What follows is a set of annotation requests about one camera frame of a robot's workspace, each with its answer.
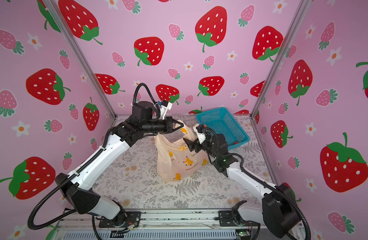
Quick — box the translucent orange plastic bag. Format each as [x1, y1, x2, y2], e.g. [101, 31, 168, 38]
[154, 125, 209, 183]

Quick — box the aluminium frame post right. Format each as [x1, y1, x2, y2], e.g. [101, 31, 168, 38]
[251, 0, 312, 119]

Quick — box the aluminium frame post left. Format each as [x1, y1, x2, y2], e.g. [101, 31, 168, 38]
[44, 0, 117, 120]

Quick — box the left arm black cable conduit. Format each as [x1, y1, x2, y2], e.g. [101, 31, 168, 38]
[27, 83, 160, 231]

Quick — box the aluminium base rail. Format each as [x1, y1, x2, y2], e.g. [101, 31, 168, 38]
[50, 209, 264, 240]

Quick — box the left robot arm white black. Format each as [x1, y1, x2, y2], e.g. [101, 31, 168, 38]
[61, 101, 183, 227]

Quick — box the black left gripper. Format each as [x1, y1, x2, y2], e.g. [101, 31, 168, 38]
[141, 117, 183, 137]

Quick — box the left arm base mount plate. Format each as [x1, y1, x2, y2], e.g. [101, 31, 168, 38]
[99, 211, 141, 229]

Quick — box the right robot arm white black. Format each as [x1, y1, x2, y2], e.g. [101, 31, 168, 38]
[183, 134, 306, 238]

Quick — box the aluminium frame post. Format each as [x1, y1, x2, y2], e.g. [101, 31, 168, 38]
[44, 0, 117, 120]
[251, 0, 312, 119]

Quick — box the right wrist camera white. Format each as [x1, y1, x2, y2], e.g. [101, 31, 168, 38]
[193, 124, 209, 145]

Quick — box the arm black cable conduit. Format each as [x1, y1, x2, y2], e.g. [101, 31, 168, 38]
[27, 83, 160, 231]
[228, 152, 311, 240]

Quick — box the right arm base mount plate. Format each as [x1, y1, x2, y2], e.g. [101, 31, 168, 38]
[215, 210, 241, 227]

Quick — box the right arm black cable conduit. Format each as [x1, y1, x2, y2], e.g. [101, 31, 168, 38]
[228, 152, 311, 240]

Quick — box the teal plastic basket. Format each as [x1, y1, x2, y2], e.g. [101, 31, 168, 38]
[196, 107, 250, 150]

